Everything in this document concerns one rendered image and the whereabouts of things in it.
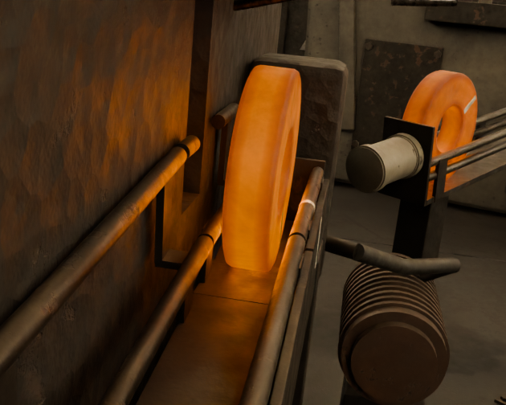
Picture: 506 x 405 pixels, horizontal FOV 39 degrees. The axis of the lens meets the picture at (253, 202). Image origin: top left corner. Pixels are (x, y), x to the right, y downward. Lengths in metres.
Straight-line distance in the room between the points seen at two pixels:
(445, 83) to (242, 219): 0.55
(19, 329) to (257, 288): 0.28
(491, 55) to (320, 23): 0.76
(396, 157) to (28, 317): 0.68
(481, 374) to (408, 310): 1.07
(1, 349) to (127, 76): 0.17
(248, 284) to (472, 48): 2.70
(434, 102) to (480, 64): 2.21
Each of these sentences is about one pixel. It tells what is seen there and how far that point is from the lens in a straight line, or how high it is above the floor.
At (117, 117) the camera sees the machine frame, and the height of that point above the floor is 0.80.
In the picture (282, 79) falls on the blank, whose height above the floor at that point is 0.81.
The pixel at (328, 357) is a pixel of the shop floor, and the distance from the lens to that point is 1.82.
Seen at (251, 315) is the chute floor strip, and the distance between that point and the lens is 0.48.
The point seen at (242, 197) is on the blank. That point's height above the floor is 0.73.
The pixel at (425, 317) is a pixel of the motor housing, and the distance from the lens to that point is 0.85.
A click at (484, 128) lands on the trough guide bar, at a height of 0.68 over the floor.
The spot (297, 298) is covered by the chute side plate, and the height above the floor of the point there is 0.70.
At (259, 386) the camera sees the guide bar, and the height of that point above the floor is 0.70.
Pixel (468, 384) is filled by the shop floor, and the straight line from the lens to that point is 1.84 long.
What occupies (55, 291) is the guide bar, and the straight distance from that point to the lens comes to 0.29.
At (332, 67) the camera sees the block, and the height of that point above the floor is 0.80.
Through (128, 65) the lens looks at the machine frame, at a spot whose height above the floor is 0.82.
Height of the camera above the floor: 0.87
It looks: 17 degrees down
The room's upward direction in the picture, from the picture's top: 6 degrees clockwise
